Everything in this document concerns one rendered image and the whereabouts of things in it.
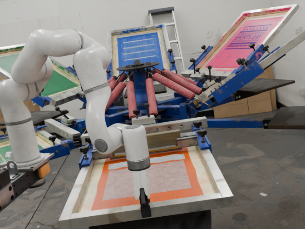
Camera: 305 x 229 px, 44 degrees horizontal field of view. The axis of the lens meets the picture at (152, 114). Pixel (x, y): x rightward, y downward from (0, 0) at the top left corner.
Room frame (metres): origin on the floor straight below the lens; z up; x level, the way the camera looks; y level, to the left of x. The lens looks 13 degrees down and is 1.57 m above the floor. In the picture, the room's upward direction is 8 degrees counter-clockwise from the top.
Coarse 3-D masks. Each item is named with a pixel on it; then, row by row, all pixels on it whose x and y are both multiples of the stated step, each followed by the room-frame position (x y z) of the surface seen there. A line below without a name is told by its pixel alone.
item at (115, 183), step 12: (120, 168) 1.63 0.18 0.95; (108, 180) 1.50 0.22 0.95; (120, 180) 1.49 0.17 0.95; (132, 180) 1.47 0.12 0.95; (108, 192) 1.38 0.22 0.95; (120, 192) 1.37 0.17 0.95; (132, 192) 1.35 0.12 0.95; (96, 204) 1.29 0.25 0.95; (108, 204) 1.28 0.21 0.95; (120, 204) 1.26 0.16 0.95; (132, 204) 1.25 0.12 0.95
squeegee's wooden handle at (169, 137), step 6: (162, 132) 1.75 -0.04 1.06; (168, 132) 1.74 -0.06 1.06; (174, 132) 1.74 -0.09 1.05; (150, 138) 1.74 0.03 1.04; (156, 138) 1.74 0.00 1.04; (162, 138) 1.74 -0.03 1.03; (168, 138) 1.74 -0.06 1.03; (174, 138) 1.74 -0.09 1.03; (150, 144) 1.74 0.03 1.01; (156, 144) 1.74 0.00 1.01; (162, 144) 1.74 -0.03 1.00; (168, 144) 1.74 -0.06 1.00; (114, 150) 1.74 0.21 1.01; (120, 150) 1.74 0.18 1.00
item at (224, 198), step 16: (208, 160) 1.48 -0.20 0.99; (80, 176) 1.51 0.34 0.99; (80, 192) 1.36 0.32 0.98; (224, 192) 1.17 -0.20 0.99; (64, 208) 1.23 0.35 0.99; (112, 208) 1.17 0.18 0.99; (128, 208) 1.16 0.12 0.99; (160, 208) 1.14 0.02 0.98; (176, 208) 1.14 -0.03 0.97; (192, 208) 1.14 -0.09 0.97; (208, 208) 1.14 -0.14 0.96; (64, 224) 1.14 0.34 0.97; (80, 224) 1.14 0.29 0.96; (96, 224) 1.14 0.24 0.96
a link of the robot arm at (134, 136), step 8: (120, 128) 1.18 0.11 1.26; (128, 128) 1.14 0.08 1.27; (136, 128) 1.13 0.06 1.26; (144, 128) 1.15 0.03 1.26; (128, 136) 1.12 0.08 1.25; (136, 136) 1.12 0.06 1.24; (144, 136) 1.14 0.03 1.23; (128, 144) 1.13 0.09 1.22; (136, 144) 1.12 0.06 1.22; (144, 144) 1.13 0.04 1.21; (128, 152) 1.13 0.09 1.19; (136, 152) 1.12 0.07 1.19; (144, 152) 1.13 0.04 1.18; (128, 160) 1.13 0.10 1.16; (136, 160) 1.12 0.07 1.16
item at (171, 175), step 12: (156, 156) 1.72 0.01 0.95; (156, 168) 1.56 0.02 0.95; (168, 168) 1.54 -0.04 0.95; (180, 168) 1.52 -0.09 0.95; (192, 168) 1.50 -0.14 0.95; (156, 180) 1.43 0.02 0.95; (168, 180) 1.41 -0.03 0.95; (180, 180) 1.40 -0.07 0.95; (192, 180) 1.38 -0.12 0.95; (156, 192) 1.32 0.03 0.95; (168, 192) 1.31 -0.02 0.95; (180, 192) 1.29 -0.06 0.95; (192, 192) 1.28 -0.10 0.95
